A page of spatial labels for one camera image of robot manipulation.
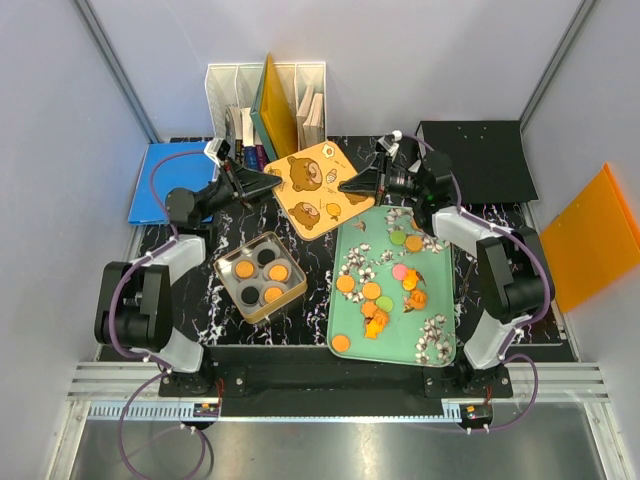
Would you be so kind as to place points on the orange star cookie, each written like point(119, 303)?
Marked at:
point(373, 331)

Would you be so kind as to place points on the gold cookie tin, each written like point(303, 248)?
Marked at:
point(293, 288)

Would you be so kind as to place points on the orange fish shaped cookie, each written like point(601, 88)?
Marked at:
point(411, 280)

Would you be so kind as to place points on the black cookie in tin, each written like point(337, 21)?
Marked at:
point(265, 256)

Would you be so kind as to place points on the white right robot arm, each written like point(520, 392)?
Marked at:
point(515, 282)

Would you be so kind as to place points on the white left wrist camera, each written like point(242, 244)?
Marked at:
point(217, 150)

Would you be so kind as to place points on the bear print tin lid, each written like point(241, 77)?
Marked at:
point(309, 192)

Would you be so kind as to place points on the mint green floral tray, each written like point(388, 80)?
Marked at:
point(364, 251)

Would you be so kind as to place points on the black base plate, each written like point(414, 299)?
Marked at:
point(303, 381)

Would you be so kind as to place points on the green sandwich cookie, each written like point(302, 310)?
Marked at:
point(384, 303)
point(397, 237)

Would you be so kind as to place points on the round orange cookie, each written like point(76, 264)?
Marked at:
point(340, 343)

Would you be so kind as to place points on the white file organizer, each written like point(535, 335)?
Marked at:
point(237, 83)

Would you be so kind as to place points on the black binder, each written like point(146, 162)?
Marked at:
point(488, 158)

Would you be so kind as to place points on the beige books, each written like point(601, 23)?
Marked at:
point(310, 118)

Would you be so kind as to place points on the dark books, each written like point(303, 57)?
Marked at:
point(246, 144)

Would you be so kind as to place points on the orange biscuit top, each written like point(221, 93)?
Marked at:
point(272, 293)

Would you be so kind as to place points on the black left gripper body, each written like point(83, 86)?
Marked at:
point(217, 195)

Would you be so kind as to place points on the orange plastic folder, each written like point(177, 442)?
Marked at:
point(592, 243)

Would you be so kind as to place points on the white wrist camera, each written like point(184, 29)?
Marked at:
point(217, 150)
point(389, 143)

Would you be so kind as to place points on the round dotted orange biscuit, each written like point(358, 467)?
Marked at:
point(244, 269)

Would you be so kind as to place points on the blue folder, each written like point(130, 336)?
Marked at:
point(168, 166)

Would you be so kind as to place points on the pink macaron cookie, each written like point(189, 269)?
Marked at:
point(399, 272)

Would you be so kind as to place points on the orange cookie in tin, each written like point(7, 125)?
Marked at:
point(279, 273)

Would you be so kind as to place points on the black sandwich cookie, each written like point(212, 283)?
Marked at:
point(250, 295)

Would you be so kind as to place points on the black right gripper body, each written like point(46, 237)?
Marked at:
point(403, 185)

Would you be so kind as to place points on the orange flower swirl cookie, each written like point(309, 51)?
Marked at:
point(417, 299)

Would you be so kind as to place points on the yellow green folder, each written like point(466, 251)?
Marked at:
point(272, 116)

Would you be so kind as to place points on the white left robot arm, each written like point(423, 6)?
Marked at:
point(135, 313)

